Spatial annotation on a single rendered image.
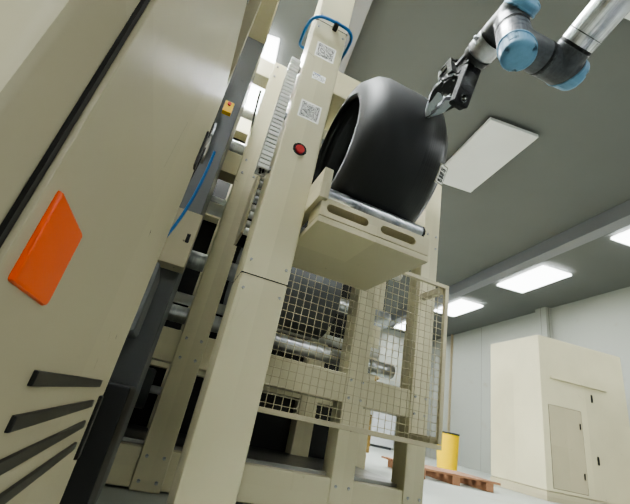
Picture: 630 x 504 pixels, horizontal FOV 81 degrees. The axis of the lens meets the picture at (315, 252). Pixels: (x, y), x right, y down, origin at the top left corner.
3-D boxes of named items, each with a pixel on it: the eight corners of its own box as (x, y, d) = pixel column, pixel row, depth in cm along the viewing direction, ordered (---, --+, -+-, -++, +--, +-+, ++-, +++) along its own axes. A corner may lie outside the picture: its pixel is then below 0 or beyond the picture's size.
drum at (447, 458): (442, 471, 573) (444, 431, 597) (430, 467, 607) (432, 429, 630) (463, 475, 579) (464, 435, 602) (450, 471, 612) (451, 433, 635)
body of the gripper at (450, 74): (456, 85, 110) (488, 50, 100) (458, 104, 105) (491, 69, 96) (435, 73, 108) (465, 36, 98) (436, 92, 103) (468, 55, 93)
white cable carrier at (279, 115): (257, 165, 110) (292, 56, 129) (253, 173, 114) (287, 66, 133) (271, 171, 111) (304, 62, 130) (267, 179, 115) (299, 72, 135)
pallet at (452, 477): (407, 475, 374) (407, 464, 378) (379, 464, 442) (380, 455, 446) (503, 495, 388) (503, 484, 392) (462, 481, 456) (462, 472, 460)
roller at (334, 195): (326, 183, 107) (319, 192, 110) (324, 194, 104) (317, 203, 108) (426, 224, 116) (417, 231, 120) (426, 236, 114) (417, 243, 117)
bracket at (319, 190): (319, 195, 99) (325, 166, 103) (276, 244, 134) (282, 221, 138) (330, 199, 100) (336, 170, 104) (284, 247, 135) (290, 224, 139)
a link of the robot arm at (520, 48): (560, 56, 79) (551, 28, 85) (519, 33, 76) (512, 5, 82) (529, 86, 85) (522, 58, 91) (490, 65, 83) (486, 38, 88)
